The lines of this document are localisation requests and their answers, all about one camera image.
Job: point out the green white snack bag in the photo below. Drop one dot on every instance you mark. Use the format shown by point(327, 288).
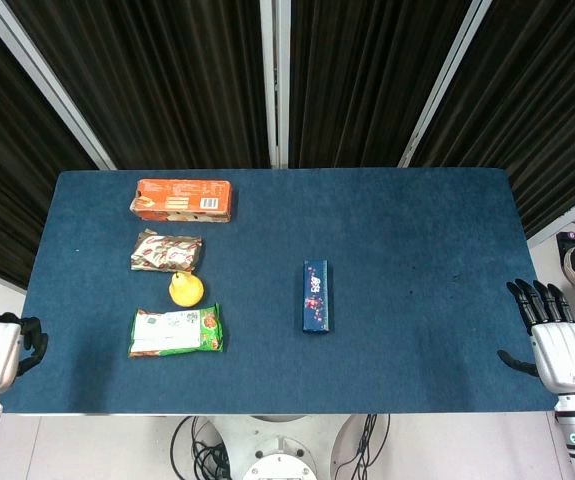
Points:
point(172, 332)

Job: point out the gold red snack wrapper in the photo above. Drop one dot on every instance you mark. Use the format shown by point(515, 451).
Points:
point(167, 252)

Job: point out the dark blue slim box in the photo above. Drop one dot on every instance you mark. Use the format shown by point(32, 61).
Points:
point(317, 300)

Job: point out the yellow pear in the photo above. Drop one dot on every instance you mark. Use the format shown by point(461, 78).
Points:
point(186, 292)

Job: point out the orange biscuit box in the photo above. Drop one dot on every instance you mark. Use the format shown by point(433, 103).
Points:
point(182, 197)

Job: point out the white grey robot base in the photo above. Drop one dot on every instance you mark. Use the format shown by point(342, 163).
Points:
point(279, 450)

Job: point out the black pleated curtain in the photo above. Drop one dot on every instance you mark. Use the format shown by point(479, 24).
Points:
point(167, 80)
point(532, 100)
point(362, 80)
point(12, 165)

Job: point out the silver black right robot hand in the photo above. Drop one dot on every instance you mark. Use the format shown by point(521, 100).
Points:
point(564, 355)

